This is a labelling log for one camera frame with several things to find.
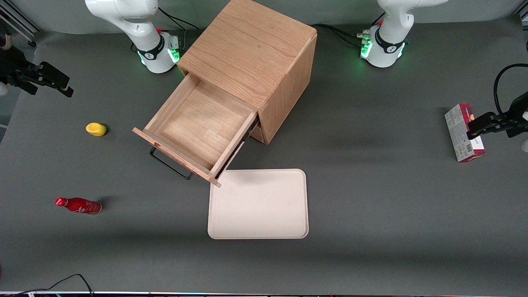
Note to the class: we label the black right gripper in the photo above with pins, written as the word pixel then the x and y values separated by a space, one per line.
pixel 11 64

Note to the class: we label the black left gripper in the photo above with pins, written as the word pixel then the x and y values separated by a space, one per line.
pixel 519 108

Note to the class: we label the wooden oak drawer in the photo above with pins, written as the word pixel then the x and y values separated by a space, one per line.
pixel 198 123

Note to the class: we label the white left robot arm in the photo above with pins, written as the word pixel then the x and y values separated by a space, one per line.
pixel 390 45

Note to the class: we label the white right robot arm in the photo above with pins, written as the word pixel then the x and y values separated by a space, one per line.
pixel 136 29

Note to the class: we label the red grey cardboard box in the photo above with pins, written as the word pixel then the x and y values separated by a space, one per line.
pixel 460 132

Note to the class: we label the yellow lemon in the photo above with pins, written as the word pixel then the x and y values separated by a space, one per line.
pixel 95 129

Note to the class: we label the red soda bottle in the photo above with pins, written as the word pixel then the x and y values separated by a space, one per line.
pixel 80 205

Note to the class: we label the wooden oak cabinet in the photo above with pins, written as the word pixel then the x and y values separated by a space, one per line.
pixel 251 45

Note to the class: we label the beige plastic tray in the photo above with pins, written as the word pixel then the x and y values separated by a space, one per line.
pixel 258 204

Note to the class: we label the aluminium frame rail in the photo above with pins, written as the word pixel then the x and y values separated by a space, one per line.
pixel 16 24

